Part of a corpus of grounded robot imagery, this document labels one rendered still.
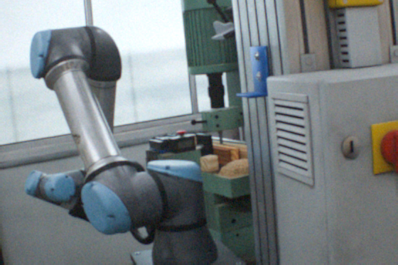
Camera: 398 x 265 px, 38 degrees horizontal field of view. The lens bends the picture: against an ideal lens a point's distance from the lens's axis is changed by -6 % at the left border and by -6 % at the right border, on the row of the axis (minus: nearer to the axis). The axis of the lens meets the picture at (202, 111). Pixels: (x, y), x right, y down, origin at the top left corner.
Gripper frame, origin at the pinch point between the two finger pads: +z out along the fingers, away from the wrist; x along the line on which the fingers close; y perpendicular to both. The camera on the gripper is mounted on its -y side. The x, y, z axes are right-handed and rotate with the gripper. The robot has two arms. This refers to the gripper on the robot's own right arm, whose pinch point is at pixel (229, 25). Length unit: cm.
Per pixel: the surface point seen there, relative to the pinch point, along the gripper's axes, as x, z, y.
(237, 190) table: 34, -8, -36
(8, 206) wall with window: 83, 152, -34
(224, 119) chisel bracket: 12.2, 18.9, -29.0
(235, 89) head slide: -0.1, 23.2, -26.1
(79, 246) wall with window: 70, 153, -80
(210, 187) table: 36, 4, -35
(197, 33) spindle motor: 1.5, 18.2, -0.4
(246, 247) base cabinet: 41, 1, -58
